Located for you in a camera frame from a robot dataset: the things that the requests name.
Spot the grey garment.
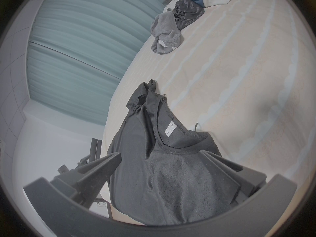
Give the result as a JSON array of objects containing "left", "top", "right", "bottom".
[{"left": 151, "top": 11, "right": 183, "bottom": 55}]

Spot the black sleeveless top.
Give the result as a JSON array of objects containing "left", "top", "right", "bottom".
[{"left": 107, "top": 79, "right": 238, "bottom": 226}]

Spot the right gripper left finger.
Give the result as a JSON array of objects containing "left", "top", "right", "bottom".
[{"left": 51, "top": 152, "right": 122, "bottom": 209}]

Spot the black shiny garment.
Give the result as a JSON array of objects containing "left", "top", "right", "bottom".
[{"left": 171, "top": 0, "right": 205, "bottom": 30}]

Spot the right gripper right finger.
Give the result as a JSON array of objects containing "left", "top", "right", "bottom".
[{"left": 199, "top": 150, "right": 268, "bottom": 205}]

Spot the bed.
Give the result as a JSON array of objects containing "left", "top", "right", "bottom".
[{"left": 102, "top": 0, "right": 315, "bottom": 225}]

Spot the blue-green curtain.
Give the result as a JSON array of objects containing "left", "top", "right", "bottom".
[
  {"left": 28, "top": 0, "right": 173, "bottom": 79},
  {"left": 27, "top": 41, "right": 124, "bottom": 126}
]

